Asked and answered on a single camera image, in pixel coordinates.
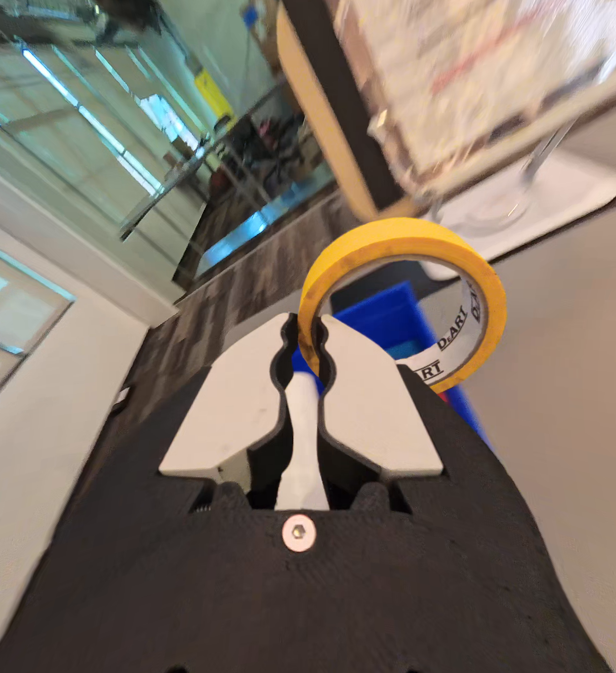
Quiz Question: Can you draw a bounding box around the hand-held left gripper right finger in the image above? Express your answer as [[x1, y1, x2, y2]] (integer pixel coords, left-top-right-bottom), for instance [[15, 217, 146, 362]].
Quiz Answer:
[[314, 314, 445, 481]]

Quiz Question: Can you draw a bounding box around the clear acrylic sign holder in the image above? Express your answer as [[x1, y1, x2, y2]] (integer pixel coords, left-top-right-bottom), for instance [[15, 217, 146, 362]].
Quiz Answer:
[[334, 0, 616, 282]]

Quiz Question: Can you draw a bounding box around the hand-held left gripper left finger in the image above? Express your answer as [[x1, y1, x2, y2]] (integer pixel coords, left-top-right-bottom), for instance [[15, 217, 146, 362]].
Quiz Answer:
[[158, 313, 299, 482]]

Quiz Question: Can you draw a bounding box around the white bottle with black cap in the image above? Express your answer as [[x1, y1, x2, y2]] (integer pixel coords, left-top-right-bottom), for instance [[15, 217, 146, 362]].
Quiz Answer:
[[275, 368, 331, 511]]

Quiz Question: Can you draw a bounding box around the blue plastic bin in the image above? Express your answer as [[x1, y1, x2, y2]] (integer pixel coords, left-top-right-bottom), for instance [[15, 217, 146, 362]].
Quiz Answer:
[[291, 281, 494, 450]]

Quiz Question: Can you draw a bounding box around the yellow sign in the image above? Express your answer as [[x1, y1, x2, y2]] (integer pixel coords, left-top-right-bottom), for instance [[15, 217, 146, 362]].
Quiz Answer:
[[193, 68, 235, 129]]

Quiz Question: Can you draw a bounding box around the yellow masking tape roll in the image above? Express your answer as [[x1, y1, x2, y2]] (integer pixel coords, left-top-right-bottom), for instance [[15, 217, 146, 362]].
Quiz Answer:
[[299, 218, 508, 395]]

